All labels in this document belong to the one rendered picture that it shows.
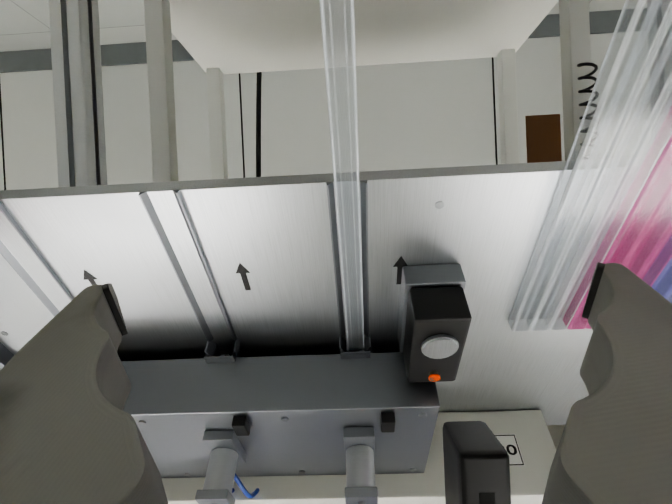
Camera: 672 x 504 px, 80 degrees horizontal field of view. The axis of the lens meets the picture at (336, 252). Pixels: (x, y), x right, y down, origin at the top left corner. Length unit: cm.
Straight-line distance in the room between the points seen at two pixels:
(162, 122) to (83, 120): 15
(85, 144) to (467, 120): 175
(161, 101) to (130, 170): 154
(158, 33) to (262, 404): 61
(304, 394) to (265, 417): 3
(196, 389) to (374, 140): 175
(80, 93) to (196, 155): 153
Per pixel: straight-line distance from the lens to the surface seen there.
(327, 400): 32
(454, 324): 26
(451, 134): 206
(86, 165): 59
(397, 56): 99
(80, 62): 63
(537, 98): 223
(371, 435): 34
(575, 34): 78
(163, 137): 71
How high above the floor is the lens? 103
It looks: 1 degrees up
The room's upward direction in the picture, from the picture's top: 177 degrees clockwise
